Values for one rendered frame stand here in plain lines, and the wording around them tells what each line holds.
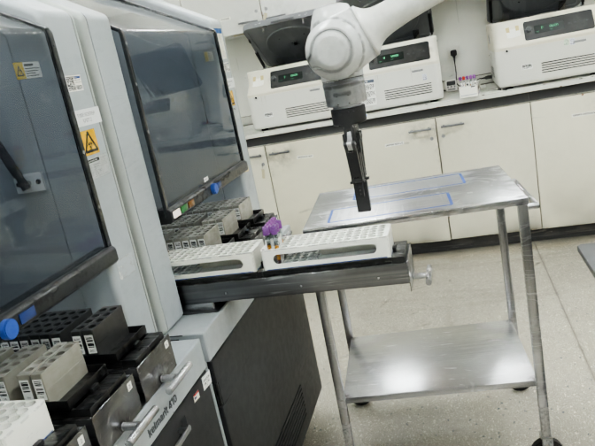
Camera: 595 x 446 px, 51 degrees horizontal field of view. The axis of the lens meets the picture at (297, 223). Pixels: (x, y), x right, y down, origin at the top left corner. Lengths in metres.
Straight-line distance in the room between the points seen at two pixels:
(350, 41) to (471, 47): 3.17
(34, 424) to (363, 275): 0.74
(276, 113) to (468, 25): 1.36
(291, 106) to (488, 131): 1.14
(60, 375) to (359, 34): 0.77
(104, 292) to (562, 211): 2.98
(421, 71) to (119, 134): 2.52
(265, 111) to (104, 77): 2.51
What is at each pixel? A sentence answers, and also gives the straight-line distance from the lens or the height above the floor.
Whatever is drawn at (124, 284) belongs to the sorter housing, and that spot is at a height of 0.90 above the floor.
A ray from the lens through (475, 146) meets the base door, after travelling 3.70.
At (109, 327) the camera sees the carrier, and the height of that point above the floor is 0.86.
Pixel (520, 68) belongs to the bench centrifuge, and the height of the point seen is 1.00.
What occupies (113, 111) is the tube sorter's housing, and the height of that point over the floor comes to 1.24.
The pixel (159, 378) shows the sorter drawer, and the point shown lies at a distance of 1.23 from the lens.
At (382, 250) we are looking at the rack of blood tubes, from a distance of 1.39.
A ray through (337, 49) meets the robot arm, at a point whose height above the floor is 1.27.
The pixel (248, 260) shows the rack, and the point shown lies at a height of 0.85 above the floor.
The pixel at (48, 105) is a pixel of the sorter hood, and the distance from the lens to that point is 1.17.
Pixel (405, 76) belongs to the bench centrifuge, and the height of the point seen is 1.07.
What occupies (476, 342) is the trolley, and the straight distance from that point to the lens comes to 2.16.
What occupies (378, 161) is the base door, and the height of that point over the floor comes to 0.61.
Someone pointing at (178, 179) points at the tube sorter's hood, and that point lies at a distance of 1.55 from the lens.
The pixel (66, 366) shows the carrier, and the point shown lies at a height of 0.86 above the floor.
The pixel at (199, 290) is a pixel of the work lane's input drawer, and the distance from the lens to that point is 1.51.
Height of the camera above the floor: 1.26
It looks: 14 degrees down
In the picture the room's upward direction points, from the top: 11 degrees counter-clockwise
